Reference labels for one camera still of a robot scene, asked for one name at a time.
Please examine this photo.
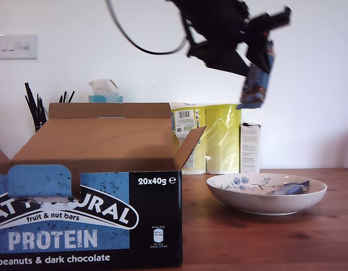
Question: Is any blue protein snack bar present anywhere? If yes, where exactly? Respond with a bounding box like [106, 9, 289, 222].
[237, 40, 276, 110]
[265, 180, 311, 197]

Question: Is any turquoise patterned tissue box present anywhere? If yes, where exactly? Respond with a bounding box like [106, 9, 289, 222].
[88, 95, 124, 104]

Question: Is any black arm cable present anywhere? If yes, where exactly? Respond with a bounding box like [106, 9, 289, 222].
[104, 0, 188, 56]

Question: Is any snack bar carton box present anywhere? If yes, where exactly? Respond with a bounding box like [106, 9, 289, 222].
[0, 103, 208, 270]

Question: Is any white wall switch plate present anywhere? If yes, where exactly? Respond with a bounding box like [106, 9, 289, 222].
[0, 34, 38, 60]

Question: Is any white floral plate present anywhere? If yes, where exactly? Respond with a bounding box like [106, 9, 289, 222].
[205, 174, 328, 217]

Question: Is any white printed small carton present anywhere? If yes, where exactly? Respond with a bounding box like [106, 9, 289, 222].
[240, 122, 262, 174]

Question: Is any yellow paper towel pack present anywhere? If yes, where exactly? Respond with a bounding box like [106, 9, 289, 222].
[170, 103, 243, 175]

